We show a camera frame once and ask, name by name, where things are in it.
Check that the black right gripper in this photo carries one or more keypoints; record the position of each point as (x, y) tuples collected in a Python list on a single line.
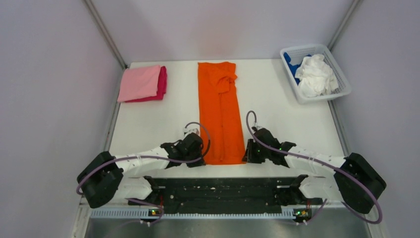
[(249, 157)]

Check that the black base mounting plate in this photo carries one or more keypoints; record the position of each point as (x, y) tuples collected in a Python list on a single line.
[(227, 195)]

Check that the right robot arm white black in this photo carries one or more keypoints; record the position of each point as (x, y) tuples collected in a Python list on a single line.
[(350, 180)]

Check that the orange t shirt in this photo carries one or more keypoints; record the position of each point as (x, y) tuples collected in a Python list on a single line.
[(220, 114)]

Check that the pink folded t shirt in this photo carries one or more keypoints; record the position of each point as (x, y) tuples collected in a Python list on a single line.
[(139, 83)]

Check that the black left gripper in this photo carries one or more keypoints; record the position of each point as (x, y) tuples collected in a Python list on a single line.
[(196, 164)]

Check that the white plastic basket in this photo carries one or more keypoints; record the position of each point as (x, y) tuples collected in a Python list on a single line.
[(297, 54)]

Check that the blue t shirt in basket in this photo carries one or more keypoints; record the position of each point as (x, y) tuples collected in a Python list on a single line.
[(292, 68)]

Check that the white crumpled t shirt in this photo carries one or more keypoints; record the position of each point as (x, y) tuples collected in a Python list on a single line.
[(316, 77)]

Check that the crimson folded t shirt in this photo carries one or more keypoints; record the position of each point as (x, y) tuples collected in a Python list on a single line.
[(161, 88)]

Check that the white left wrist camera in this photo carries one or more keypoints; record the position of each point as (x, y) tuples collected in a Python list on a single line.
[(191, 130)]

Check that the white slotted cable duct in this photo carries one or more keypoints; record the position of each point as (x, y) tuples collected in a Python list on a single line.
[(152, 213)]

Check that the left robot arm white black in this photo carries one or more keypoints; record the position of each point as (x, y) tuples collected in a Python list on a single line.
[(109, 177)]

